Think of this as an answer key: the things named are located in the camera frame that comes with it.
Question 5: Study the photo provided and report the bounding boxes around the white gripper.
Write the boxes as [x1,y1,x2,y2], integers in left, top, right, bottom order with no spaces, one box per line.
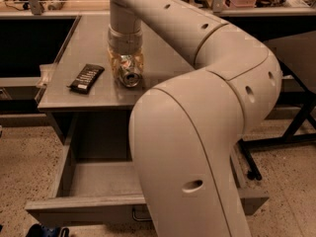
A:
[108,28,144,80]

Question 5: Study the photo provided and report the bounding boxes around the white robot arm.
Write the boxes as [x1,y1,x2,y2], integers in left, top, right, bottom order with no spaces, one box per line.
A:
[110,0,281,237]

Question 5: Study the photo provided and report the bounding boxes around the grey cabinet with top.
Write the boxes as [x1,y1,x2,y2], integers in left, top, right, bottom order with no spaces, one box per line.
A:
[37,13,252,145]

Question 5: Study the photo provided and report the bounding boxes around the grey open top drawer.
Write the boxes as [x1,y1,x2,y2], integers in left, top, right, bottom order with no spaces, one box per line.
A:
[25,111,270,228]

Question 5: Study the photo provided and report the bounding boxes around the black snack bar wrapper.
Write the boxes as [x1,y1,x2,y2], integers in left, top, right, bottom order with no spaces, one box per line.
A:
[68,64,105,94]

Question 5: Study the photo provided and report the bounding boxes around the blue object at floor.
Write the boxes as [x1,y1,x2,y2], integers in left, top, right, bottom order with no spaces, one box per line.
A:
[26,224,70,237]

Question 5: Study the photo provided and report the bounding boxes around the black metal drawer handle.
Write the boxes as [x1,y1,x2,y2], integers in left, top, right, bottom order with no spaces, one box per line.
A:
[132,205,151,222]

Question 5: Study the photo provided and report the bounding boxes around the black metal stand frame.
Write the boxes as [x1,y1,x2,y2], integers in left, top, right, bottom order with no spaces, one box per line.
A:
[237,79,316,182]

